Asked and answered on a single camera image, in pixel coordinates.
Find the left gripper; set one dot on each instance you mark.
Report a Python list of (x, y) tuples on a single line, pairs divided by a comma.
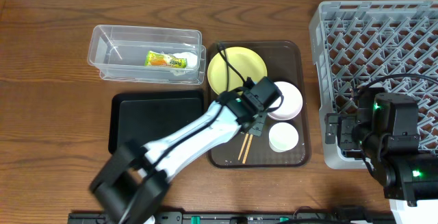
[(257, 128)]

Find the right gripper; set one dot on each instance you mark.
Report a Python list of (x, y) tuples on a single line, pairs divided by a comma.
[(330, 128)]

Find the pink bowl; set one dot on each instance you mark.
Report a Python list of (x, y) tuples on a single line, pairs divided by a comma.
[(291, 105)]

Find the white napkin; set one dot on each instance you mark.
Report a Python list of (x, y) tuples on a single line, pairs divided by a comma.
[(191, 60)]

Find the green snack wrapper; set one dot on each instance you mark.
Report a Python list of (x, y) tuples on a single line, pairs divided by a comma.
[(165, 60)]

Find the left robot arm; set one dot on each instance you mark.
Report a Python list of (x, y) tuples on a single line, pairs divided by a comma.
[(133, 182)]

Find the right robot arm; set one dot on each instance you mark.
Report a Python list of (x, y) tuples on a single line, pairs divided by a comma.
[(383, 135)]

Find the grey dishwasher rack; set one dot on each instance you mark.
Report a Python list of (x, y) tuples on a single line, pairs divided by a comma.
[(355, 42)]

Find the wooden chopstick left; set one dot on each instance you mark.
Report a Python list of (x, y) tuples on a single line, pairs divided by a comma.
[(243, 145)]

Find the wooden chopstick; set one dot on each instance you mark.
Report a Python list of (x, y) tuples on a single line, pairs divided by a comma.
[(243, 145), (247, 148)]

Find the wooden chopstick right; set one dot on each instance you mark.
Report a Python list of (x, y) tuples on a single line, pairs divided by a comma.
[(247, 148)]

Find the pale green cup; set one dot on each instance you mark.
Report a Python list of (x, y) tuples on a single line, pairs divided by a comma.
[(282, 137)]

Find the brown serving tray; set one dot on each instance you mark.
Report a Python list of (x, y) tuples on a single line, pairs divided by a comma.
[(283, 63)]

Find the black tray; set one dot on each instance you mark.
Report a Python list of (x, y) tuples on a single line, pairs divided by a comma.
[(146, 116)]

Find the clear plastic bin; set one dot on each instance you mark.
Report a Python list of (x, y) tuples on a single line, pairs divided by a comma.
[(120, 51)]

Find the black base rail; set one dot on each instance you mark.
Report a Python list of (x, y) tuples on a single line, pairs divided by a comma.
[(349, 214)]

